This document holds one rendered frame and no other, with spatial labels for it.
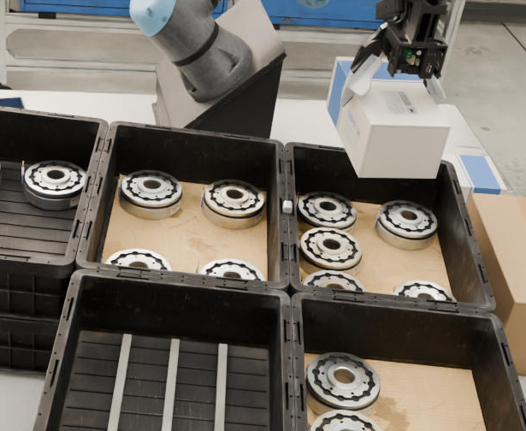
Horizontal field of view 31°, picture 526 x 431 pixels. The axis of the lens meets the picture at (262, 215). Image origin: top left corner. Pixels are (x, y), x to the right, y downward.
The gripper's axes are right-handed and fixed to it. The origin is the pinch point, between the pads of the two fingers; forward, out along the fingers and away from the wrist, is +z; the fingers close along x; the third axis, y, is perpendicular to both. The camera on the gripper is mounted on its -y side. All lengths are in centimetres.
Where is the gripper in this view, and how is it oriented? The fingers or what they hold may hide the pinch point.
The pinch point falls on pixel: (387, 105)
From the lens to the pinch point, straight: 145.1
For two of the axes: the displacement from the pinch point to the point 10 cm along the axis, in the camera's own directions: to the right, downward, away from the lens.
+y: 1.8, 6.0, -7.8
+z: -1.4, 8.0, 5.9
